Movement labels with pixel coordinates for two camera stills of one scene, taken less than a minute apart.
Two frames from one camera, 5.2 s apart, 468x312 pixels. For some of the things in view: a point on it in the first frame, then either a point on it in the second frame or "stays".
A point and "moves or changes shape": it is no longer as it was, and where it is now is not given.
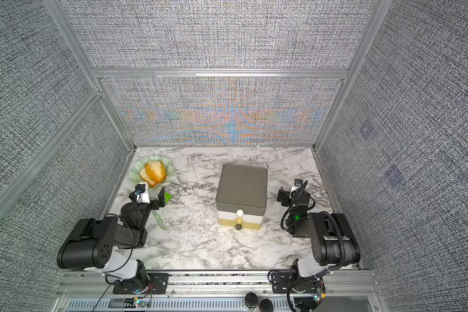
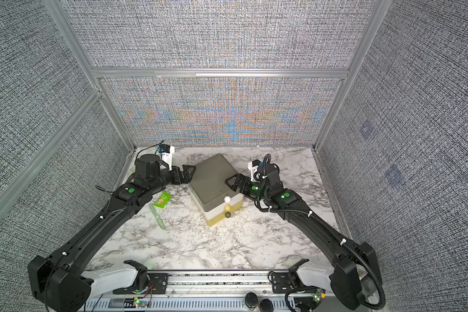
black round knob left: x=251 y=299 stays
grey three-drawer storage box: x=241 y=196 moves or changes shape
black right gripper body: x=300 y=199 to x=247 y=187
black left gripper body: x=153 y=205 to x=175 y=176
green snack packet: x=167 y=197 stays
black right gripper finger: x=283 y=197 to x=236 y=186
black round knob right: x=266 y=305 stays
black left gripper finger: x=161 y=197 to x=189 y=169
